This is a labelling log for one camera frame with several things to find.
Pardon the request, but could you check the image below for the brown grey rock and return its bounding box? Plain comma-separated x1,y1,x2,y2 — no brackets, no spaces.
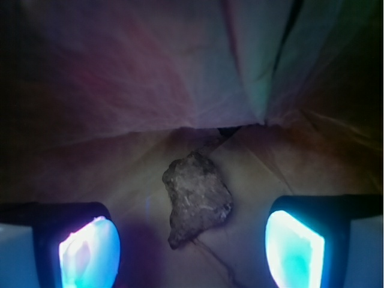
162,151,234,250

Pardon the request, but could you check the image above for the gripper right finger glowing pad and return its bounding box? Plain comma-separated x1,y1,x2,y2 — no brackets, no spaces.
265,194,383,287

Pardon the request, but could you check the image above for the brown paper bag tray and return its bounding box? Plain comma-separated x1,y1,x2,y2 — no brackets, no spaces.
1,1,383,287

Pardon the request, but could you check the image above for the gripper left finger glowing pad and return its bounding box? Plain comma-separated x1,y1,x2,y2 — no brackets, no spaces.
1,202,121,287

